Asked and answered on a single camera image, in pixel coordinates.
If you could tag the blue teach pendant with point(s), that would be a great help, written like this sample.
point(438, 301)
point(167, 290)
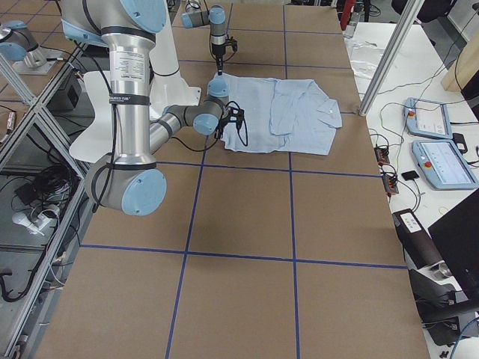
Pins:
point(427, 118)
point(442, 165)

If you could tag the upper blue teach pendant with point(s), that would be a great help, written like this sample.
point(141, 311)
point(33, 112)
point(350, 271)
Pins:
point(427, 118)

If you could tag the lower blue teach pendant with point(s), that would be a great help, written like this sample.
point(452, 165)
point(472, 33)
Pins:
point(442, 165)

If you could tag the white power strip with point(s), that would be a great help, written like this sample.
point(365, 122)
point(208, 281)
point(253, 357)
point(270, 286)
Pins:
point(36, 224)

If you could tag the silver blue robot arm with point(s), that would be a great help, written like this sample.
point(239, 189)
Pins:
point(126, 178)
point(214, 17)

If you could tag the clear plastic bottle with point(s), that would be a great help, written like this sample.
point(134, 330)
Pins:
point(351, 26)

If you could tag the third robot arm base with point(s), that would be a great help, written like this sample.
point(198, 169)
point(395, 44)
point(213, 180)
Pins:
point(19, 46)

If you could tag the light blue button-up shirt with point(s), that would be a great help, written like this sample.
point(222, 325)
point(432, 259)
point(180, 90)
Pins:
point(289, 115)

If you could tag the upper orange circuit board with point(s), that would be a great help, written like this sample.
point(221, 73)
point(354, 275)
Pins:
point(381, 154)

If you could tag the lower orange circuit board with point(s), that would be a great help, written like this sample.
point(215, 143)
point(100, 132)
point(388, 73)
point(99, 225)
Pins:
point(390, 185)

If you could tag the black monitor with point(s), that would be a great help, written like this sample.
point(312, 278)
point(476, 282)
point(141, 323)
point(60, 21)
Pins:
point(455, 235)

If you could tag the orange circuit board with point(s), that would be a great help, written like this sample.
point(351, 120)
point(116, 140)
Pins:
point(381, 154)
point(390, 185)

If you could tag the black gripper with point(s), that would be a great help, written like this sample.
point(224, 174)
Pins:
point(221, 128)
point(218, 51)

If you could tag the grey aluminium frame post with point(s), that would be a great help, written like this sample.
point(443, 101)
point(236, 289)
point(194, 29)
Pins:
point(397, 38)

